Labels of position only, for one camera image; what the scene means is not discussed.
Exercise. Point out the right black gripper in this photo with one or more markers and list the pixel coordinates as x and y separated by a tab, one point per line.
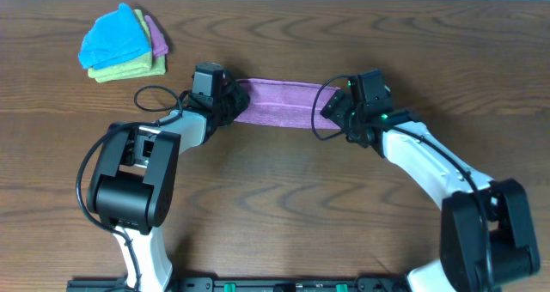
335	109

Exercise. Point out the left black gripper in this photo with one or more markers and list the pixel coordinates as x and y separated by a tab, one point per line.
235	100

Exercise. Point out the purple microfiber cloth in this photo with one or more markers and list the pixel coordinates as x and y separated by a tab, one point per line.
278	103

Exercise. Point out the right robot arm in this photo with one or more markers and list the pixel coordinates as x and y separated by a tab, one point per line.
487	235

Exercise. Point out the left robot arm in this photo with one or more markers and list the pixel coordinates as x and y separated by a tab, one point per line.
125	183

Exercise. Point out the green folded cloth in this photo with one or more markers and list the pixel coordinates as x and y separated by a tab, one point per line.
144	65

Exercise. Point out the small purple folded cloth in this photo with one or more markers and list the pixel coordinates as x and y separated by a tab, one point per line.
159	45

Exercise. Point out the blue folded cloth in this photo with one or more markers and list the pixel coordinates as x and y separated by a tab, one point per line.
115	38

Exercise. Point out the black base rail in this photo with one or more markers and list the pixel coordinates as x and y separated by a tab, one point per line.
212	284

